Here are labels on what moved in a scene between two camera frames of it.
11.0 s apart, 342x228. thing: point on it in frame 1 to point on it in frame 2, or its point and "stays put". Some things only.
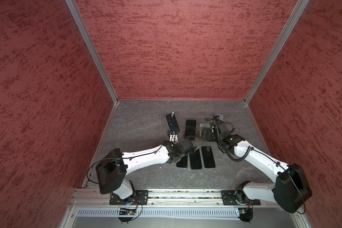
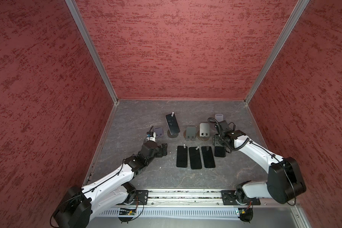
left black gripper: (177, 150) to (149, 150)
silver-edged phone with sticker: (195, 161) stays put
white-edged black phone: (208, 158) stays put
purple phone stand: (221, 117) stays put
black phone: (190, 130) to (220, 151)
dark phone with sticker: (183, 162) stays put
